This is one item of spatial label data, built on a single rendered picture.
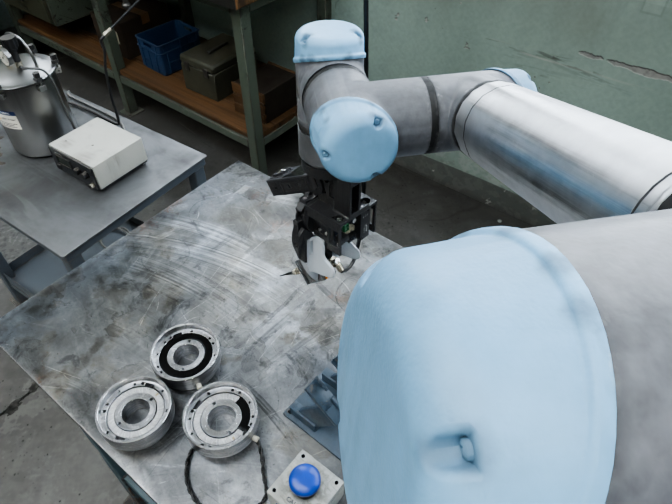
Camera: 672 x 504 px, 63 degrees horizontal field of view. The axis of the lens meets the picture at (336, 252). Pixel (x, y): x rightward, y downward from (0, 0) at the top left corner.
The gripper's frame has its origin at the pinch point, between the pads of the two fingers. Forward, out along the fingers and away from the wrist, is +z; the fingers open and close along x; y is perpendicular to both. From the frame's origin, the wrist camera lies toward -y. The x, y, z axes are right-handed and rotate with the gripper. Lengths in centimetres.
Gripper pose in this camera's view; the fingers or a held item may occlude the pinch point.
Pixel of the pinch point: (320, 265)
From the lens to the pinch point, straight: 81.4
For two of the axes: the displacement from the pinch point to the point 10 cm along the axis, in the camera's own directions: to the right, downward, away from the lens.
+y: 7.3, 4.6, -5.1
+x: 6.9, -4.9, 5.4
